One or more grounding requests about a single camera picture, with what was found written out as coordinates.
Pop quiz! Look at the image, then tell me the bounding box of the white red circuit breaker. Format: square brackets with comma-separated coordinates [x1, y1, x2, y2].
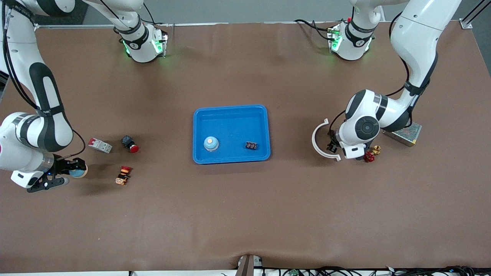
[88, 138, 113, 154]

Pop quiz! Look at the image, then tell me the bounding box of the brass valve red handwheel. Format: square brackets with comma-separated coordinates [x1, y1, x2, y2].
[364, 146, 382, 163]

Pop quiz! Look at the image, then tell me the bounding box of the red orange push button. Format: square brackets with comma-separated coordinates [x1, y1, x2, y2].
[115, 166, 133, 186]

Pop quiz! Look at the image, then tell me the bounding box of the red button blue black base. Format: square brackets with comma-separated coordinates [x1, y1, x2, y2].
[121, 135, 140, 153]

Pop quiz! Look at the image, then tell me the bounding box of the metal mesh power supply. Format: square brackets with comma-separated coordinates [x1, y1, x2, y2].
[384, 122, 423, 147]

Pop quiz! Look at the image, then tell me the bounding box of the blue plastic tray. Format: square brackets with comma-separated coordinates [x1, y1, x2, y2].
[192, 104, 271, 164]

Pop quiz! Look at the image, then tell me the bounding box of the brown table mat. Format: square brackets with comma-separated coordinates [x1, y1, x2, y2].
[0, 21, 491, 273]

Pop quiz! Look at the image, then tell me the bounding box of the grey metal table clamp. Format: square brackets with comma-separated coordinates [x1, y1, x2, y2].
[235, 255, 264, 276]

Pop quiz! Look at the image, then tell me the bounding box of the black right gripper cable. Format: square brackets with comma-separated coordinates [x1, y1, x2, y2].
[1, 0, 86, 158]

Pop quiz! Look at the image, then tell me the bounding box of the white curved plastic bracket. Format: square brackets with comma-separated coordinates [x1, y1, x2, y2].
[311, 118, 342, 162]

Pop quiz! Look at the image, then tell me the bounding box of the black left arm base cable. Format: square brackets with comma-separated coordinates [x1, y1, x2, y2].
[294, 18, 338, 41]

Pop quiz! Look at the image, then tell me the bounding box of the black arm base cable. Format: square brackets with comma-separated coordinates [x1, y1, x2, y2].
[140, 2, 169, 26]
[294, 18, 338, 41]

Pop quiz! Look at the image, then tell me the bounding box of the black cable bundle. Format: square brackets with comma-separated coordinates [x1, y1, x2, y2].
[265, 266, 491, 276]

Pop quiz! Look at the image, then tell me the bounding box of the black right arm base cable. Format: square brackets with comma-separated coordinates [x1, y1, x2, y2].
[140, 2, 169, 26]

